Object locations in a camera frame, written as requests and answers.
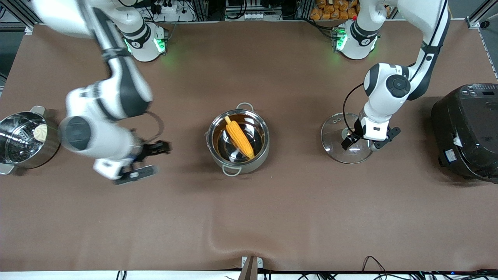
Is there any aluminium frame profile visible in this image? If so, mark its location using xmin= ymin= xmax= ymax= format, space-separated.
xmin=466 ymin=0 xmax=498 ymax=30
xmin=0 ymin=0 xmax=39 ymax=28

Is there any shiny steel steamer pot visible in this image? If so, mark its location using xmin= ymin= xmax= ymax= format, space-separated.
xmin=0 ymin=106 xmax=62 ymax=175

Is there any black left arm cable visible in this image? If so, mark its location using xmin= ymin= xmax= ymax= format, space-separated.
xmin=342 ymin=0 xmax=448 ymax=135

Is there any stainless steel cooking pot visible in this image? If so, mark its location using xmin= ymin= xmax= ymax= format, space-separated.
xmin=205 ymin=102 xmax=271 ymax=176

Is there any black rice cooker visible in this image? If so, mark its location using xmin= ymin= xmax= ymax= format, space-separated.
xmin=431 ymin=83 xmax=498 ymax=184

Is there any glass pot lid with knob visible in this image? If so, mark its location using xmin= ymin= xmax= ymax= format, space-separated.
xmin=321 ymin=112 xmax=376 ymax=164

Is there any white power strip with plugs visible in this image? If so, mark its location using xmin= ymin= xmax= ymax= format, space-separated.
xmin=150 ymin=0 xmax=180 ymax=14

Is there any looped black cable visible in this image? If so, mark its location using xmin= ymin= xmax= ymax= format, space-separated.
xmin=362 ymin=255 xmax=389 ymax=273

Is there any small metal bracket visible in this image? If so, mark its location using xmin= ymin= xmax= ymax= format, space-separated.
xmin=241 ymin=256 xmax=263 ymax=269

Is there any bag of orange buns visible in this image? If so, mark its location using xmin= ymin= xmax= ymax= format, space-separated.
xmin=310 ymin=0 xmax=391 ymax=21

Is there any smooth table cover mat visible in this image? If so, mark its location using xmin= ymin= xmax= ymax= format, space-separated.
xmin=0 ymin=21 xmax=498 ymax=271

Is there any yellow corn cob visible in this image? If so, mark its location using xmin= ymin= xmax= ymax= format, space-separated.
xmin=224 ymin=115 xmax=255 ymax=159

